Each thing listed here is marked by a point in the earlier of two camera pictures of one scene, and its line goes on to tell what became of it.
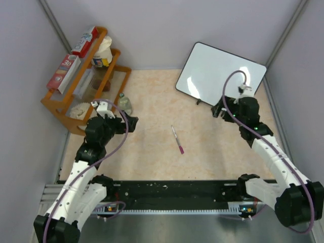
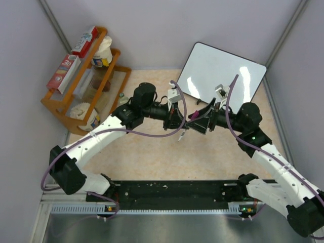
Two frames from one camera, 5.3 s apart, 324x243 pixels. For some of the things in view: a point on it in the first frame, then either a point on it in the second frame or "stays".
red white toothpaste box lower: [64, 73] stays
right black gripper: [216, 110] to [201, 124]
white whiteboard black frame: [206, 69] stays
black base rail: [176, 193] stays
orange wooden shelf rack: [97, 89] stays
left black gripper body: [117, 127] to [168, 122]
